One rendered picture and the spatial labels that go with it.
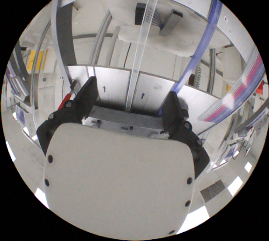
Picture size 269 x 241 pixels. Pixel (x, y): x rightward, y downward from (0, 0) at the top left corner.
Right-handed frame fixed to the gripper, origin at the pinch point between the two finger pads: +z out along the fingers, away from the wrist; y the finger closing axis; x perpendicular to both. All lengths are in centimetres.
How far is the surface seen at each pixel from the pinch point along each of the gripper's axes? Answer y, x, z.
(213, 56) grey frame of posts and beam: 50, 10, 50
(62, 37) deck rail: -19.0, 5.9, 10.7
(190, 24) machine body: 23, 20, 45
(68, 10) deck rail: -19.0, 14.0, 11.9
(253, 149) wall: 860, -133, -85
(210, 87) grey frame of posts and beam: 49, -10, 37
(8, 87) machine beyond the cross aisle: -451, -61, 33
